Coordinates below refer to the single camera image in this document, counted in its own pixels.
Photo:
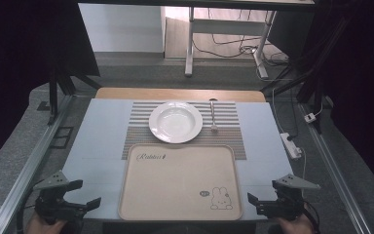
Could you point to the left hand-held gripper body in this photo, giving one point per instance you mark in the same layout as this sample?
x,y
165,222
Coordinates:
x,y
52,204

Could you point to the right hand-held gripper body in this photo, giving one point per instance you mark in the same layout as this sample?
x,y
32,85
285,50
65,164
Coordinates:
x,y
289,203

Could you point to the person's right hand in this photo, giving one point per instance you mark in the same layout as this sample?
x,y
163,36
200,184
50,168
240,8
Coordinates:
x,y
293,226

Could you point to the person's left hand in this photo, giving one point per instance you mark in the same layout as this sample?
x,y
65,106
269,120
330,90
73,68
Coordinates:
x,y
42,226

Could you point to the white power strip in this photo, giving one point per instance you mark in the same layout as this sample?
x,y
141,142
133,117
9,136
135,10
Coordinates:
x,y
290,145

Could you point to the striped woven placemat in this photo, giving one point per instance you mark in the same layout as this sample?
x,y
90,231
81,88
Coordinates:
x,y
227,136

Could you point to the small white adapter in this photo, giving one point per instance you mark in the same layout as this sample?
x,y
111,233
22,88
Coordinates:
x,y
310,117

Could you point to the beige tray with rabbit print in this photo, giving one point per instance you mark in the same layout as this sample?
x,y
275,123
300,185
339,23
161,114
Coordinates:
x,y
175,185

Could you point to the black metal stand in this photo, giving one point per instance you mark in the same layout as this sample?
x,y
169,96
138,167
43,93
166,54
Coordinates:
x,y
311,78
53,97

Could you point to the silver fork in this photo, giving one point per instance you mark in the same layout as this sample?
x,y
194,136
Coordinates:
x,y
213,117

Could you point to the wooden board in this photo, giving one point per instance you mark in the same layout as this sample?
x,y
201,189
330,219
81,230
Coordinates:
x,y
126,93

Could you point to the white deep plate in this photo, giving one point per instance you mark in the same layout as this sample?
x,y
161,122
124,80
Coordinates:
x,y
175,122

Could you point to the dark curtain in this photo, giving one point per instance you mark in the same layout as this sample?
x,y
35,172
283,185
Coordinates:
x,y
22,65
363,81

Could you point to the aluminium rail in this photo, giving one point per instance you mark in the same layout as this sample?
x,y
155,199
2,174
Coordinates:
x,y
334,175
29,169

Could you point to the white desk frame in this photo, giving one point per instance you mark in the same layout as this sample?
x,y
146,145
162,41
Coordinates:
x,y
227,26

